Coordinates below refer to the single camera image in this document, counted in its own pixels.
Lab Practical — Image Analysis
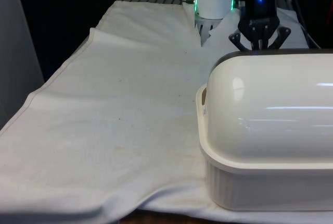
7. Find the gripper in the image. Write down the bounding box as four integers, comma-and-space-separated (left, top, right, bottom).
228, 0, 291, 52

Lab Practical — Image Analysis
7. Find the rounded box lid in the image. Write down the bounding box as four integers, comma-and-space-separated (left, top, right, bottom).
204, 48, 333, 170

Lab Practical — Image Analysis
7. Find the cream box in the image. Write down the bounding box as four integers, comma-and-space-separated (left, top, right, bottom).
195, 84, 333, 212

